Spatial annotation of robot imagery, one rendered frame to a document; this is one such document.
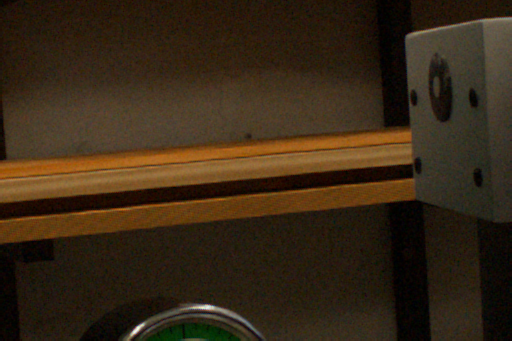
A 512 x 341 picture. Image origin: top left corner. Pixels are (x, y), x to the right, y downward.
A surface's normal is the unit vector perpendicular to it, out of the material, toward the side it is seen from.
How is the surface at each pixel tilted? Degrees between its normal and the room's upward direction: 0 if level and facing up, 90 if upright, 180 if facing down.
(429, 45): 90
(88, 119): 90
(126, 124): 90
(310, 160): 91
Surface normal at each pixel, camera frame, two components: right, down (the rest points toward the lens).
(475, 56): -0.99, 0.07
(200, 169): 0.34, 0.03
